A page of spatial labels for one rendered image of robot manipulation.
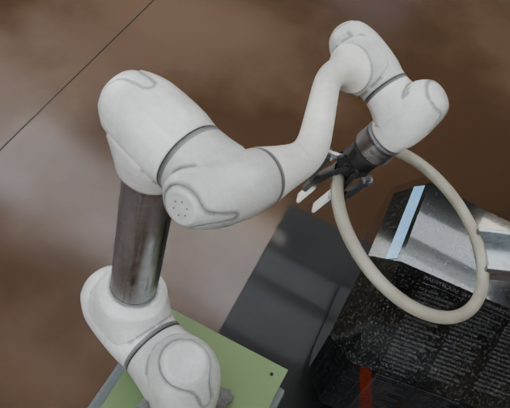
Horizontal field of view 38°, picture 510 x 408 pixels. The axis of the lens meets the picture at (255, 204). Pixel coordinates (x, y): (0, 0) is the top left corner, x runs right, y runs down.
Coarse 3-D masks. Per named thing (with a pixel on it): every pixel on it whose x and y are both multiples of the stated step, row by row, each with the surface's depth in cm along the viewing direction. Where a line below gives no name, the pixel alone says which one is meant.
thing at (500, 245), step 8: (480, 232) 187; (488, 232) 187; (496, 232) 187; (504, 232) 188; (488, 240) 190; (496, 240) 190; (504, 240) 190; (472, 248) 189; (488, 248) 189; (496, 248) 190; (504, 248) 190; (488, 256) 188; (496, 256) 188; (504, 256) 189; (496, 264) 187; (504, 264) 187; (488, 272) 181; (496, 272) 181; (504, 272) 181; (504, 280) 184
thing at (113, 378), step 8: (120, 368) 182; (112, 376) 181; (120, 376) 181; (104, 384) 179; (112, 384) 179; (104, 392) 178; (280, 392) 186; (96, 400) 176; (104, 400) 177; (280, 400) 186
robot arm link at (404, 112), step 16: (400, 80) 150; (416, 80) 150; (432, 80) 149; (384, 96) 150; (400, 96) 148; (416, 96) 146; (432, 96) 146; (384, 112) 151; (400, 112) 148; (416, 112) 146; (432, 112) 146; (384, 128) 152; (400, 128) 149; (416, 128) 148; (432, 128) 151; (384, 144) 154; (400, 144) 152
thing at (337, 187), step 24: (432, 168) 191; (336, 192) 164; (456, 192) 192; (336, 216) 162; (480, 240) 186; (360, 264) 158; (480, 264) 183; (384, 288) 157; (480, 288) 177; (408, 312) 160; (432, 312) 161; (456, 312) 166
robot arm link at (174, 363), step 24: (168, 336) 155; (192, 336) 155; (144, 360) 154; (168, 360) 150; (192, 360) 151; (216, 360) 155; (144, 384) 154; (168, 384) 148; (192, 384) 149; (216, 384) 154
